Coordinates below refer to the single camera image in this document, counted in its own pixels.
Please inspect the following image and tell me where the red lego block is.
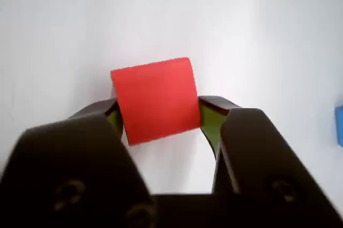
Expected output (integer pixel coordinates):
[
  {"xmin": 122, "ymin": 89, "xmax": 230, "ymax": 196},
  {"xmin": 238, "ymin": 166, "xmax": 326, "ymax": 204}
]
[{"xmin": 110, "ymin": 57, "xmax": 202, "ymax": 147}]

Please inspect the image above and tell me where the blue lego block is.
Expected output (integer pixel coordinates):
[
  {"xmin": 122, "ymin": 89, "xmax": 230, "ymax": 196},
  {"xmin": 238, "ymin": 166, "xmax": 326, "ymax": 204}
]
[{"xmin": 334, "ymin": 103, "xmax": 343, "ymax": 147}]

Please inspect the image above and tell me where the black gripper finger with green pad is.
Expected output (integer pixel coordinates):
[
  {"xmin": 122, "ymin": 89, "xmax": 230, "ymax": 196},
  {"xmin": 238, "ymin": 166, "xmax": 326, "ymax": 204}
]
[
  {"xmin": 0, "ymin": 98, "xmax": 159, "ymax": 228},
  {"xmin": 198, "ymin": 95, "xmax": 343, "ymax": 228}
]

